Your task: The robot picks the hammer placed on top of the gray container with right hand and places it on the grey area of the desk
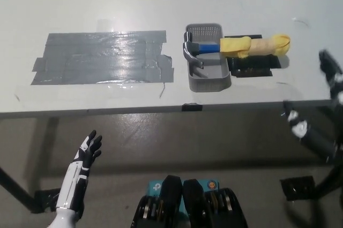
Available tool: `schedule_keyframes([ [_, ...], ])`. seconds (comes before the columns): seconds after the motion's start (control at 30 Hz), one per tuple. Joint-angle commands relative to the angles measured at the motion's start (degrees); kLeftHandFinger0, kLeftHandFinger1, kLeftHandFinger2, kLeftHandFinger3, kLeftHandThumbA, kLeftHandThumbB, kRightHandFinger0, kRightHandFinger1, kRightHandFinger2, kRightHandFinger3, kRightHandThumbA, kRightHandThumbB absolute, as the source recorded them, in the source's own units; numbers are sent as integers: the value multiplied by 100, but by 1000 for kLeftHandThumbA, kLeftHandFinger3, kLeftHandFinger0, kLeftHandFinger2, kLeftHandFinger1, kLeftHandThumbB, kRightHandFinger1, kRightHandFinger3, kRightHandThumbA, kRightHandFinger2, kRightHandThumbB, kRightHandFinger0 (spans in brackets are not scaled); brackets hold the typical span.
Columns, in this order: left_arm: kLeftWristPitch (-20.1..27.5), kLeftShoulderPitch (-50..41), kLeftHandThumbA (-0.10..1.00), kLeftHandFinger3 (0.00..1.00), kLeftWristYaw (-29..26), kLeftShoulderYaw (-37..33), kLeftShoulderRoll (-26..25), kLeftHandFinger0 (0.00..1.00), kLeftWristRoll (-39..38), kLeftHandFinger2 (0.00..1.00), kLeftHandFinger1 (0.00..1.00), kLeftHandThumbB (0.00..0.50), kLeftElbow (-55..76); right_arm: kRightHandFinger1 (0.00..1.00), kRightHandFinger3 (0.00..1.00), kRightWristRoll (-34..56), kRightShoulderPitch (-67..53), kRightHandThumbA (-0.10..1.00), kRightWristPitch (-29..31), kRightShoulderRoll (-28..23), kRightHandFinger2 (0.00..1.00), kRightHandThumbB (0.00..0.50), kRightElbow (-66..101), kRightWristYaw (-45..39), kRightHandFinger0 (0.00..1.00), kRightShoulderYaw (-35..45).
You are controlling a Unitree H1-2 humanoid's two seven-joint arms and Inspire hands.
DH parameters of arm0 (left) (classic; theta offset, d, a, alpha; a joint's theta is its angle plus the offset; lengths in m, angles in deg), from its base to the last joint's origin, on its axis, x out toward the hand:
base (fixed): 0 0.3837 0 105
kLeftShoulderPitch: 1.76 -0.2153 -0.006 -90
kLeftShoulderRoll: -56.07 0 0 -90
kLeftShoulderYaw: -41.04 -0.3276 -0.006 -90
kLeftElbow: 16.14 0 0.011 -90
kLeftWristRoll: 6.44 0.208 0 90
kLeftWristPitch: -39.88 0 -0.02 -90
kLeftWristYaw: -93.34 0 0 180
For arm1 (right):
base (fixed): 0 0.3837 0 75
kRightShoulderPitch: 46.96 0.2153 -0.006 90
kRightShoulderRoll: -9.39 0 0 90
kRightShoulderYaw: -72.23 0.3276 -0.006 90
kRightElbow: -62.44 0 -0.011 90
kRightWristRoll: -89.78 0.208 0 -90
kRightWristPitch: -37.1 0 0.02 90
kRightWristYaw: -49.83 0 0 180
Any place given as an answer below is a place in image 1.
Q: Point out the white and black left hand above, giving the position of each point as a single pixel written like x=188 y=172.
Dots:
x=80 y=158

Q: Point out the gray plastic basket container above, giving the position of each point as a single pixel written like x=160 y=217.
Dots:
x=211 y=81

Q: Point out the black tape patch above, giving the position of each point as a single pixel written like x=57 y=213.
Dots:
x=249 y=71

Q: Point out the black and white right hand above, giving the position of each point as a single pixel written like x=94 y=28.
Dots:
x=319 y=142

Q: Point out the black table leg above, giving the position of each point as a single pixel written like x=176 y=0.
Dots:
x=328 y=182
x=13 y=188

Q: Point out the small black tape strip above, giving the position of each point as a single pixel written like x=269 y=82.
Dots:
x=192 y=107

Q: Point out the gray duct tape patch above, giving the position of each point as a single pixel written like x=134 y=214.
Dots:
x=93 y=59

